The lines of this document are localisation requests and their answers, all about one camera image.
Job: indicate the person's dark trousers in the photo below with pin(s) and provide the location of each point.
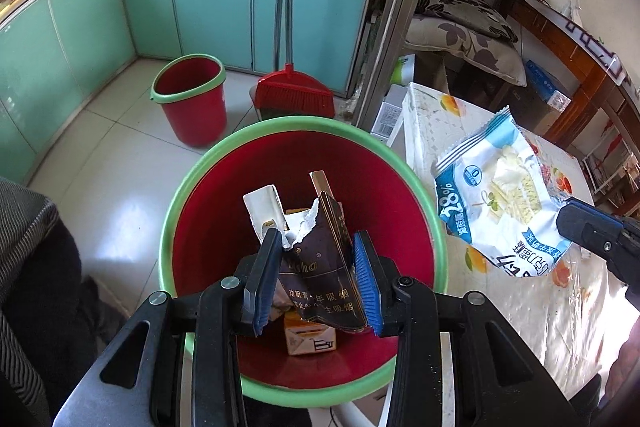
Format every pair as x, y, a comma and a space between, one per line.
50, 297

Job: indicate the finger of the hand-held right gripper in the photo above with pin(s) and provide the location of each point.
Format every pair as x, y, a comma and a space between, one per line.
580, 222

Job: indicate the blue white snack packet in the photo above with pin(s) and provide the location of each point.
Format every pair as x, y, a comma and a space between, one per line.
500, 187

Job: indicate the white mat purple pattern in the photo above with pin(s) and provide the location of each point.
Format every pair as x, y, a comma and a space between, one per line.
597, 49

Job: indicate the large red bucket green rim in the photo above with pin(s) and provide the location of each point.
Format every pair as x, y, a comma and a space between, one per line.
215, 227

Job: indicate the torn dark brown cigarette pack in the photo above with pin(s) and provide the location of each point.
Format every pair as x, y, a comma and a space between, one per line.
320, 277

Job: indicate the dark floral cushion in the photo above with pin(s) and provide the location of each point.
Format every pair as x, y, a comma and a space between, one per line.
465, 7

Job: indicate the brown wooden desk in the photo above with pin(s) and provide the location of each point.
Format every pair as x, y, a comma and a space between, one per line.
585, 97

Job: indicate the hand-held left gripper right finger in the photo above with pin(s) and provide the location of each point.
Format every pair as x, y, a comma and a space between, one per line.
367, 292

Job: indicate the small red bucket green rim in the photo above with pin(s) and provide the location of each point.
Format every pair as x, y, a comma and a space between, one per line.
195, 117

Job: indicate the light floral cushion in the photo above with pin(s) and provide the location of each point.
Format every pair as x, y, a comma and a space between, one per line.
450, 39

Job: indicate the yellow drink carton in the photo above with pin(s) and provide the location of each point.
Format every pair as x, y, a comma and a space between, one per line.
305, 337

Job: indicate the person's striped grey shirt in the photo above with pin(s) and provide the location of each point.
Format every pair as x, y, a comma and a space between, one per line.
25, 217

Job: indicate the red broom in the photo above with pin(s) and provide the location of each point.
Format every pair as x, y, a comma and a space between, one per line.
295, 94

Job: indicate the fruit print tablecloth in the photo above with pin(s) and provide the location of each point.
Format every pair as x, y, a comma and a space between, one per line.
525, 307

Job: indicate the aluminium door frame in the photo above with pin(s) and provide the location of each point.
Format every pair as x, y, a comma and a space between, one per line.
400, 7

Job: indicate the white box with barcode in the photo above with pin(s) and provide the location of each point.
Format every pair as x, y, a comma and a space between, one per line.
387, 114

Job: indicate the blue box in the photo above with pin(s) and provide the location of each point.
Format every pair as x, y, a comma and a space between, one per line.
545, 82

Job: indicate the green white box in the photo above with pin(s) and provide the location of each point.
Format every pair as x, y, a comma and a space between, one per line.
404, 69

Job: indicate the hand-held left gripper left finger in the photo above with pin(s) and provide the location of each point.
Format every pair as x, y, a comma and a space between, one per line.
260, 302

